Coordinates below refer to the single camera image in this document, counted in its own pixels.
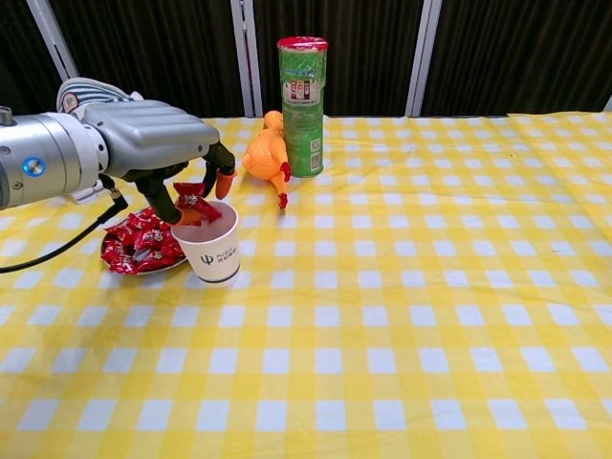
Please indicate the silver partition post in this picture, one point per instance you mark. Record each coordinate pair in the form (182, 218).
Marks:
(50, 33)
(246, 57)
(423, 57)

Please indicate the yellow checkered tablecloth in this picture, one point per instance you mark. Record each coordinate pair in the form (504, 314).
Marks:
(382, 311)

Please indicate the round metal plate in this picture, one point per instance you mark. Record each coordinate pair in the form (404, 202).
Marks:
(172, 267)

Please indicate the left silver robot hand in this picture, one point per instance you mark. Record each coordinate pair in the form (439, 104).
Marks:
(148, 134)

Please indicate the white paper cup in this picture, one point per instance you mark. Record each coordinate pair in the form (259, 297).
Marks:
(215, 258)

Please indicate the green chips can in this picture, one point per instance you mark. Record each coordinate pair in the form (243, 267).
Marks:
(303, 134)

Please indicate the plush toy striped hat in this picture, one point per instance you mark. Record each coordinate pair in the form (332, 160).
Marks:
(81, 95)

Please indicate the orange rubber chicken toy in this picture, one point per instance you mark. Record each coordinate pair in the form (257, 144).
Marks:
(265, 153)

